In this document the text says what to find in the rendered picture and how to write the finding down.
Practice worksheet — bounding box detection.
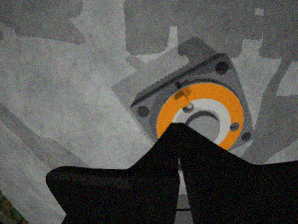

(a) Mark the orange round plate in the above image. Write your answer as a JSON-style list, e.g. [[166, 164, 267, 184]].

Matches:
[[156, 81, 243, 151]]

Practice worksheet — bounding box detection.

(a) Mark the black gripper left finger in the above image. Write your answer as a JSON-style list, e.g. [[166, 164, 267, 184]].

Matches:
[[45, 123, 181, 224]]

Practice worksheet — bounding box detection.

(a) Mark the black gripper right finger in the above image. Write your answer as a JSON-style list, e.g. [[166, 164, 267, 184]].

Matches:
[[177, 123, 298, 224]]

